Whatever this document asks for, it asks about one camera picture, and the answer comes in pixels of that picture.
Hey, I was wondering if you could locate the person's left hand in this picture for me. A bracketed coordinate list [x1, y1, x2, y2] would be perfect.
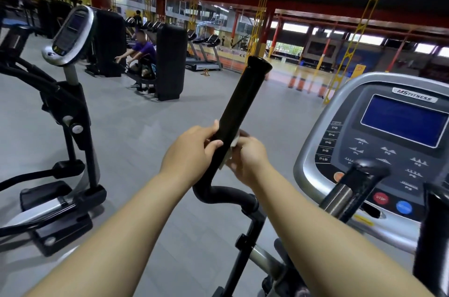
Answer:
[159, 120, 224, 187]

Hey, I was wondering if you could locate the person's right hand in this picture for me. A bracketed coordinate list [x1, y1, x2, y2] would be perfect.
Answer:
[225, 129, 274, 188]

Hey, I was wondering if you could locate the white wipe cloth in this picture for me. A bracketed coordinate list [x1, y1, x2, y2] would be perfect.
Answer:
[219, 131, 241, 170]

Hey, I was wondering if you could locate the black elliptical moving handlebar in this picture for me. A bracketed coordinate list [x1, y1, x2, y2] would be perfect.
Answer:
[192, 56, 273, 297]
[413, 182, 449, 297]

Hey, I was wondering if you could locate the person's left forearm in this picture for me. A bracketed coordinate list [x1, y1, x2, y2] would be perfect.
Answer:
[24, 163, 192, 297]

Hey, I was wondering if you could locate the person's right forearm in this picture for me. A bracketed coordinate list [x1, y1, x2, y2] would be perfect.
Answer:
[250, 163, 436, 297]

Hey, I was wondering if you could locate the black treadmill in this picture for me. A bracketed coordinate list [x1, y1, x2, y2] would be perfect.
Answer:
[185, 34, 224, 72]
[185, 29, 200, 61]

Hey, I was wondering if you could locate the black seated exercise machine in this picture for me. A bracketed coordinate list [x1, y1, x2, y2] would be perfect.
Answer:
[124, 54, 157, 94]

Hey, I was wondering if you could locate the black silver elliptical machine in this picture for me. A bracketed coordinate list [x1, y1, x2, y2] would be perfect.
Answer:
[0, 5, 108, 257]

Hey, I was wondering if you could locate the yellow sign board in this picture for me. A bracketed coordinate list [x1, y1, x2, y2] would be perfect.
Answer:
[350, 63, 367, 80]

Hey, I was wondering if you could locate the silver elliptical console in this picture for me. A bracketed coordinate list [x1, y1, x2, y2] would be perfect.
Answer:
[293, 72, 449, 255]

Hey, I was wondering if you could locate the black gym machine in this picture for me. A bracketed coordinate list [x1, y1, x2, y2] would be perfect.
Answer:
[36, 0, 83, 38]

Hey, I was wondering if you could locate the black chrome fixed handle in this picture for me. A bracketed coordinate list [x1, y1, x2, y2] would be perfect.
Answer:
[319, 158, 392, 224]

